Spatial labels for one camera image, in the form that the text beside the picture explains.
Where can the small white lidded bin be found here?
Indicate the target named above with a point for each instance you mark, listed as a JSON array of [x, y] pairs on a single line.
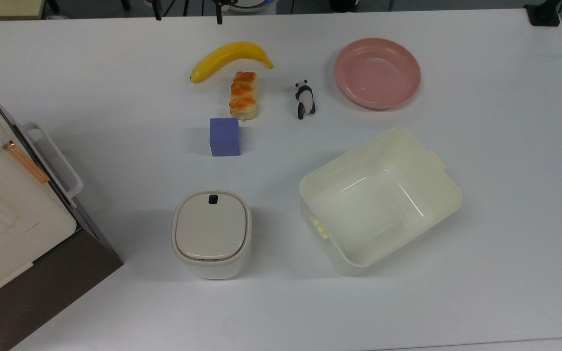
[[211, 233]]

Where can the cream plastic storage box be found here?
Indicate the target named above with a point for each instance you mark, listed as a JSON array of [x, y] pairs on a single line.
[[378, 202]]

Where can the pink plate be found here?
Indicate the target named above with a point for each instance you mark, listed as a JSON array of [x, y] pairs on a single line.
[[377, 73]]

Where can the black round object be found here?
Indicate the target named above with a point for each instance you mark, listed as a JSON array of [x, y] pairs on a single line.
[[342, 5]]

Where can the panda figurine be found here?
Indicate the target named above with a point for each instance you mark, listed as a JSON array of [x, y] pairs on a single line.
[[304, 100]]

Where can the copper oven trim strip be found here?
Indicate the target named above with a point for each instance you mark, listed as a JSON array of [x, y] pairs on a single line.
[[26, 162]]

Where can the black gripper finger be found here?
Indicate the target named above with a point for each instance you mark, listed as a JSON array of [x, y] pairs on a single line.
[[157, 10], [219, 13]]

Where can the yellow banana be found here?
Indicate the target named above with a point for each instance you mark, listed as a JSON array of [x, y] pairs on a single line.
[[222, 57]]

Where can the wooden side table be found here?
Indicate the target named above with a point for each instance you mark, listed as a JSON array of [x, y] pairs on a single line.
[[3, 7]]

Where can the white toaster oven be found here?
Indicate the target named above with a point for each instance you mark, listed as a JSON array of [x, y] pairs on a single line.
[[3, 219]]

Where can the glazed bread piece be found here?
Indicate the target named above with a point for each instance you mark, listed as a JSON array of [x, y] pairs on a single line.
[[244, 95]]

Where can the purple cube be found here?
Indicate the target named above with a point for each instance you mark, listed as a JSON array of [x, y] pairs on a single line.
[[225, 136]]

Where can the black table clamp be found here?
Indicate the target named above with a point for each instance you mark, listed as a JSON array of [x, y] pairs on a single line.
[[544, 13]]

